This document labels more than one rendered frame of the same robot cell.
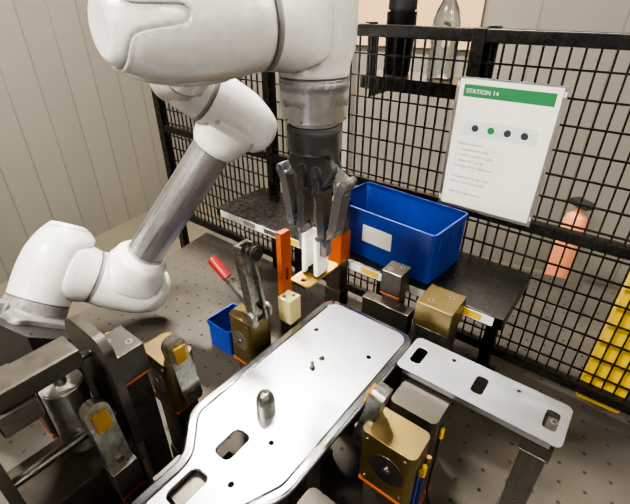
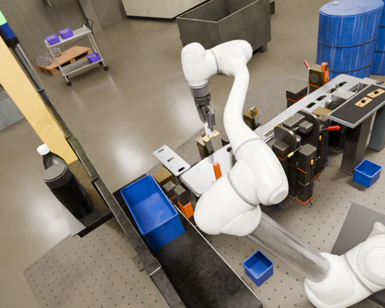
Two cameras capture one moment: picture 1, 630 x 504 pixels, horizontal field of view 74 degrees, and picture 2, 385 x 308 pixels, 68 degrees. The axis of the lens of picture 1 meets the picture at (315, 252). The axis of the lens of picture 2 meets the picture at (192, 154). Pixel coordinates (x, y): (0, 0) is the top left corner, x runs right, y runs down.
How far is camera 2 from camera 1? 172 cm
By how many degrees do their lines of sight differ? 105
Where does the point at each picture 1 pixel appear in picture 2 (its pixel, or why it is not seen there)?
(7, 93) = not seen: outside the picture
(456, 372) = (173, 163)
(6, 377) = (297, 117)
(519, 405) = (165, 154)
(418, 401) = (190, 160)
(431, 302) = (166, 173)
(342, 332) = (203, 179)
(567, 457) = not seen: hidden behind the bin
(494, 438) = not seen: hidden behind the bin
